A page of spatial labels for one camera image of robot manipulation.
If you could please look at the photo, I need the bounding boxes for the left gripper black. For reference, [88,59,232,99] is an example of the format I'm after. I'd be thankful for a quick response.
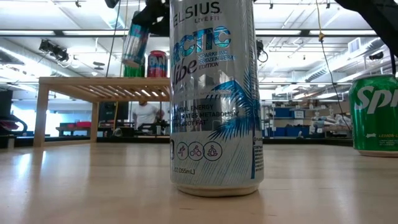
[131,0,171,37]

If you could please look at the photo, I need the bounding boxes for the slim blue silver can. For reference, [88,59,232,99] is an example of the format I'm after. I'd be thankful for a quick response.
[121,10,151,69]

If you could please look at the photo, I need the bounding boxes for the orange Fanta can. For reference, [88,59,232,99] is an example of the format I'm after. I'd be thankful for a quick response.
[146,50,169,78]

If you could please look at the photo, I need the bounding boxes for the green Sprite can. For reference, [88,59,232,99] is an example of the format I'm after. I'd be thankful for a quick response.
[348,73,398,158]
[123,55,146,78]

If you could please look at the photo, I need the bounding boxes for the wooden slatted shelf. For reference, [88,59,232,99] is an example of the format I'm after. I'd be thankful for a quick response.
[33,76,172,148]

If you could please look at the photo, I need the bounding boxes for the person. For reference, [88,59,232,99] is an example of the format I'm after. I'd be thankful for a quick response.
[131,100,166,131]

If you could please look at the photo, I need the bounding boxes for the black monitor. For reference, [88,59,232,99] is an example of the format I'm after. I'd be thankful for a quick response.
[98,101,129,123]

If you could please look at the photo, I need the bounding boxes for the tall silver Celsius can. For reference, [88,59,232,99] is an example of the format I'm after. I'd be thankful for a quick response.
[169,0,266,198]

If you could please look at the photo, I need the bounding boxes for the bench with red top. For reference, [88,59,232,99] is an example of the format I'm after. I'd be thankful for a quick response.
[55,121,93,138]

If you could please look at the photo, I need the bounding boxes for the dark machine with red part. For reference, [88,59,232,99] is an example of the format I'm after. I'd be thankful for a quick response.
[0,89,29,149]

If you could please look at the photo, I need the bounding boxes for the shelving with blue bins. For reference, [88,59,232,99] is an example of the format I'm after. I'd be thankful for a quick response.
[262,99,353,139]

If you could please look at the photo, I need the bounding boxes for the black ceiling camera rig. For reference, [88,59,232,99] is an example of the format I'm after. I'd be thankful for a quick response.
[38,39,70,63]

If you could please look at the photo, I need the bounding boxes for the black hanging cable loop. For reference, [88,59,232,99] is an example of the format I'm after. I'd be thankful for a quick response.
[256,39,269,63]

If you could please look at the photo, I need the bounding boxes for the yellow hanging cable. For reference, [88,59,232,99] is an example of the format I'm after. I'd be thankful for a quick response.
[315,0,353,133]

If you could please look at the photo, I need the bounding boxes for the silver ventilation duct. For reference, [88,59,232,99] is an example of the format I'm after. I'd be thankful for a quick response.
[304,36,398,83]

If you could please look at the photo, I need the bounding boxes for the black aluminium table frame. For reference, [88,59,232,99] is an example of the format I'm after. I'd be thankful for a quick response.
[12,135,354,147]

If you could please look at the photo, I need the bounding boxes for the black duct-mounted device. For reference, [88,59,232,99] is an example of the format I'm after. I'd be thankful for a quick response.
[368,50,385,61]

